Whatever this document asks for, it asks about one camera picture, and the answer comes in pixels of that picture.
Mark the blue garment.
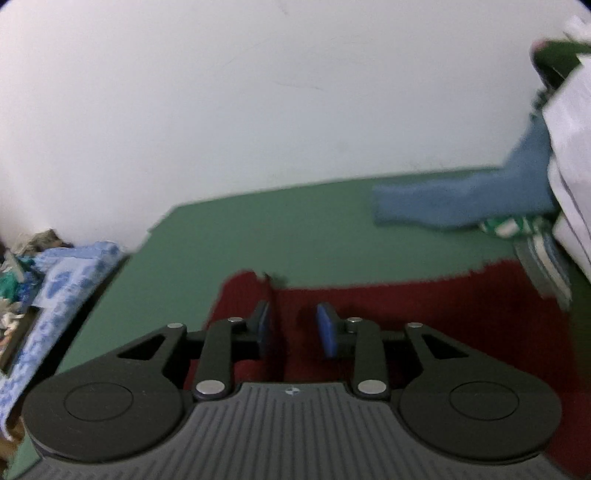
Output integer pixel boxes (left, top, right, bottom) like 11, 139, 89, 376
372, 88, 561, 232

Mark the teal cloth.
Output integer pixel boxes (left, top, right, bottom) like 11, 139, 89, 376
0, 258, 35, 305

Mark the maroon knit sweater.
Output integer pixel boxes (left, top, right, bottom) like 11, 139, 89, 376
182, 258, 591, 478

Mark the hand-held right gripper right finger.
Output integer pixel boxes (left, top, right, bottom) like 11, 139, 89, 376
316, 302, 472, 401

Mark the green felt table cover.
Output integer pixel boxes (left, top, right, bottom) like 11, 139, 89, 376
9, 171, 573, 480

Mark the green white striped cloth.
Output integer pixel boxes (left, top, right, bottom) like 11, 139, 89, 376
512, 228, 573, 310

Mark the dark green garment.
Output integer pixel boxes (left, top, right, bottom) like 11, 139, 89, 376
531, 39, 591, 88

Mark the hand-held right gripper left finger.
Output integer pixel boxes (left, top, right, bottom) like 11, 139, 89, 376
117, 300, 273, 402

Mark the blue white patterned towel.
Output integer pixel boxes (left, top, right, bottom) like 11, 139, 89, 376
0, 240, 123, 437

